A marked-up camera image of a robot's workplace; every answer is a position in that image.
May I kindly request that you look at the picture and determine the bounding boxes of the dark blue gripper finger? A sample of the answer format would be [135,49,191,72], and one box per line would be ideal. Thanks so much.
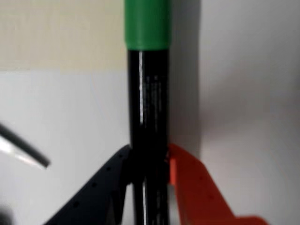
[44,144,133,225]

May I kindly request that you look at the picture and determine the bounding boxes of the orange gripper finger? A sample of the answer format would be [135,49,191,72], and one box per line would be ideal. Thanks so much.
[166,143,270,225]

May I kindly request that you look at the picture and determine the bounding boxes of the green capped black marker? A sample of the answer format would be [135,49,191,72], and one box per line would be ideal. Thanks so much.
[123,0,173,225]

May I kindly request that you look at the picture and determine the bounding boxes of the long beige masking tape strip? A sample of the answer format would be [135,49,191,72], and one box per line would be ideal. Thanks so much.
[0,0,128,72]

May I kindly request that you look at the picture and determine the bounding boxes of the blue handled scissors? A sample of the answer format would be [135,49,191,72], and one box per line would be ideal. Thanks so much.
[0,121,52,168]

